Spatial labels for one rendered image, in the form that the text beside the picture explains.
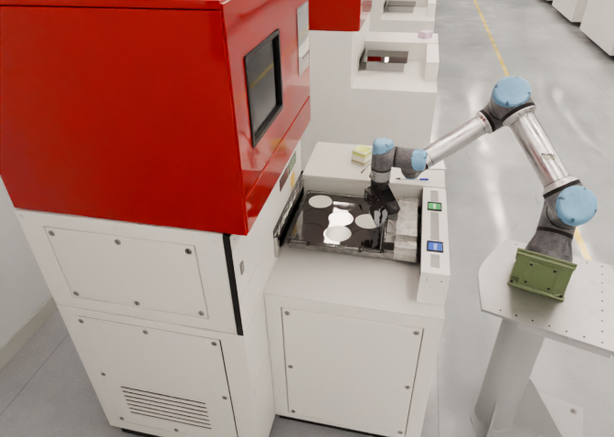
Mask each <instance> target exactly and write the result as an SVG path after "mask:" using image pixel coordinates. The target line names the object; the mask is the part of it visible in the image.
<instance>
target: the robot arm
mask: <svg viewBox="0 0 614 437"><path fill-rule="evenodd" d="M535 110H536V105H535V103H534V101H533V99H532V98H531V87H530V84H529V83H528V81H527V80H525V79H523V78H521V77H517V76H509V77H505V78H503V79H501V80H499V81H498V82H497V83H496V84H495V86H494V87H493V89H492V95H491V98H490V100H489V102H488V103H487V105H486V106H485V107H484V108H483V109H481V110H480V111H478V112H476V116H475V117H473V118H472V119H470V120H469V121H467V122H466V123H464V124H463V125H461V126H459V127H458V128H456V129H454V130H453V131H451V132H450V133H447V134H446V135H444V136H442V137H441V138H439V140H437V141H435V142H434V143H432V144H430V145H428V146H427V147H425V148H423V149H422V150H420V149H417V148H416V149H414V148H406V147H398V146H394V142H393V141H392V140H391V139H388V138H377V139H375V140H374V141H373V147H372V152H371V154H372V158H371V173H370V174H369V177H370V178H371V180H370V182H371V186H370V187H368V188H370V189H368V188H365V193H367V195H366V198H364V200H365V202H366V203H367V204H368V205H371V207H370V208H369V215H370V216H371V218H372V220H373V221H374V223H375V225H376V226H377V227H380V226H381V225H382V224H383V222H384V221H385V220H386V217H387V216H388V215H393V214H396V213H398V211H399V210H400V206H399V204H398V203H397V200H396V199H395V197H394V195H393V193H392V191H391V189H390V187H389V185H388V184H389V181H390V178H391V167H396V168H401V173H402V175H403V176H404V177H405V178H406V179H409V180H414V179H416V178H418V177H419V176H420V174H421V173H422V172H424V171H426V170H427V169H429V168H431V167H432V166H434V165H435V164H437V163H439V162H440V161H442V160H443V159H445V158H447V157H448V156H450V155H452V154H454V153H456V152H457V151H459V150H460V149H461V148H463V147H464V146H466V145H468V144H470V143H472V142H473V141H475V140H476V139H478V138H480V137H481V136H483V135H485V134H486V133H488V134H491V133H493V132H495V131H497V130H499V129H500V128H502V127H504V126H509V127H510V128H511V130H512V131H513V134H514V136H515V137H516V139H517V141H518V143H519V145H521V147H522V149H523V151H524V153H525V155H526V157H527V159H528V160H529V162H530V164H531V166H532V168H533V169H534V171H535V173H536V174H537V176H538V178H539V180H540V182H541V183H542V185H543V187H544V192H543V197H544V199H545V201H544V206H543V209H542V213H541V216H540V219H539V222H538V225H537V228H536V232H535V234H534V236H533V237H532V238H531V239H530V241H529V242H528V244H527V245H526V246H525V248H524V249H525V250H530V251H533V252H537V253H540V254H544V255H547V256H550V257H554V258H557V259H560V260H563V261H569V262H572V261H573V252H572V240H573V238H574V234H575V231H576V228H577V226H580V225H583V224H585V223H587V222H589V221H590V220H591V219H592V218H593V217H594V216H595V214H596V212H597V209H598V201H597V198H596V196H595V195H594V193H593V192H592V191H591V190H589V189H588V188H586V187H583V185H582V184H581V182H580V180H579V179H578V178H576V177H572V176H571V175H570V174H569V172H568V171H567V169H566V166H565V165H564V163H563V161H562V160H561V158H560V156H559V154H558V153H557V151H556V149H555V148H554V146H553V144H552V143H551V141H550V139H549V138H548V136H547V134H546V132H545V130H544V128H543V127H542V125H541V123H540V122H539V121H538V119H537V117H536V116H535Z"/></svg>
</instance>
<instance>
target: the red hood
mask: <svg viewBox="0 0 614 437"><path fill-rule="evenodd" d="M310 120H311V96H310V43H309V0H0V176H1V178H2V180H3V182H4V185H5V188H6V190H7V193H8V195H9V196H10V198H11V201H12V203H13V205H14V207H15V208H24V209H32V210H39V211H46V212H55V213H62V214H70V215H77V216H85V217H93V218H100V219H114V220H122V221H130V222H137V223H144V224H153V225H160V226H167V227H175V228H183V229H197V230H204V231H213V232H220V233H227V234H234V235H241V236H247V235H248V234H249V232H250V230H251V228H252V226H253V224H254V223H255V221H256V219H257V217H258V215H259V213H260V212H261V210H262V208H263V206H264V204H265V203H266V201H267V199H268V197H269V195H270V193H271V191H272V189H273V188H274V186H275V184H276V183H277V181H278V179H279V177H280V175H281V173H282V171H283V169H284V167H285V166H286V165H287V163H288V161H289V159H290V157H291V155H292V153H293V151H294V149H295V147H296V145H297V144H298V142H299V141H300V139H301V137H302V135H303V133H304V131H305V129H306V127H307V126H308V124H309V122H310Z"/></svg>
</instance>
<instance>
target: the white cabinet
mask: <svg viewBox="0 0 614 437"><path fill-rule="evenodd" d="M264 301H265V310H266V319H267V328H268V338H269V347H270V365H271V375H272V384H273V393H274V402H275V411H276V414H278V415H280V418H283V419H287V420H292V421H300V422H305V423H310V424H314V425H319V426H323V427H328V428H333V429H337V430H342V431H347V432H355V433H360V434H364V435H369V436H374V437H420V434H421V430H422V425H423V421H424V416H425V412H426V408H427V403H428V398H429V390H430V385H431V380H432V377H433V372H434V367H435V363H436V358H437V354H438V349H439V341H440V337H441V332H442V327H443V323H444V320H439V319H433V318H427V317H420V316H414V315H407V314H396V313H389V312H383V311H377V310H370V309H364V308H358V307H352V306H345V305H339V304H327V303H321V302H315V301H308V300H302V299H295V298H289V297H282V296H277V295H270V294H264Z"/></svg>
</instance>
